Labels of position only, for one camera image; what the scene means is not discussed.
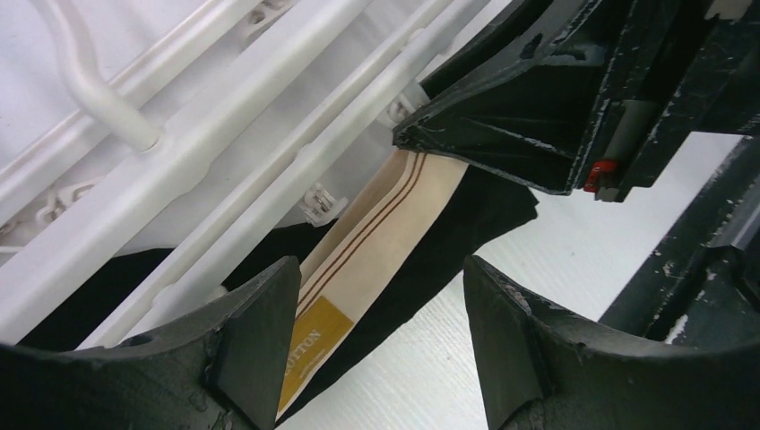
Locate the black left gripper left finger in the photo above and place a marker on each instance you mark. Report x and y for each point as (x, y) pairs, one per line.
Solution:
(220, 367)

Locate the white clip hanger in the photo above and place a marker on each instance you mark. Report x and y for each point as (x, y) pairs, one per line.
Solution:
(40, 277)

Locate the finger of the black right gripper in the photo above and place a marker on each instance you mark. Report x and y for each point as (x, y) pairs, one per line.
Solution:
(516, 99)

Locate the black underwear beige waistband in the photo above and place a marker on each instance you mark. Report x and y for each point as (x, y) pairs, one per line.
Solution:
(406, 234)

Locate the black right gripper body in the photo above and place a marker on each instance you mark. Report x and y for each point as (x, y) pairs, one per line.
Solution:
(679, 67)

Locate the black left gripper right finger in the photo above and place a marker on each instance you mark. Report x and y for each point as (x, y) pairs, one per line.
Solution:
(543, 366)

